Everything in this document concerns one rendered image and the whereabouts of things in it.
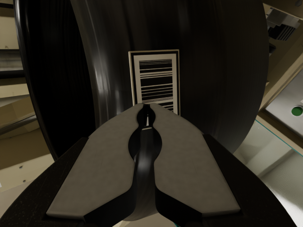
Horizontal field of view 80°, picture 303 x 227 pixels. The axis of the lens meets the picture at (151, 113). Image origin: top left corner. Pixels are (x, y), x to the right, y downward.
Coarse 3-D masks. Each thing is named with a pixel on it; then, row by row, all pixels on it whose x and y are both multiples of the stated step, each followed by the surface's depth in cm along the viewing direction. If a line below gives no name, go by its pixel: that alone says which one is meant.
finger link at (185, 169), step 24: (168, 120) 10; (168, 144) 8; (192, 144) 8; (168, 168) 7; (192, 168) 7; (216, 168) 7; (168, 192) 6; (192, 192) 6; (216, 192) 6; (168, 216) 7; (192, 216) 6
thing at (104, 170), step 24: (120, 120) 10; (144, 120) 12; (96, 144) 9; (120, 144) 9; (72, 168) 7; (96, 168) 7; (120, 168) 7; (72, 192) 6; (96, 192) 6; (120, 192) 6; (48, 216) 6; (72, 216) 6; (96, 216) 6; (120, 216) 7
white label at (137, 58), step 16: (144, 64) 13; (160, 64) 14; (176, 64) 14; (144, 80) 14; (160, 80) 14; (176, 80) 15; (144, 96) 14; (160, 96) 14; (176, 96) 15; (176, 112) 15; (144, 128) 15
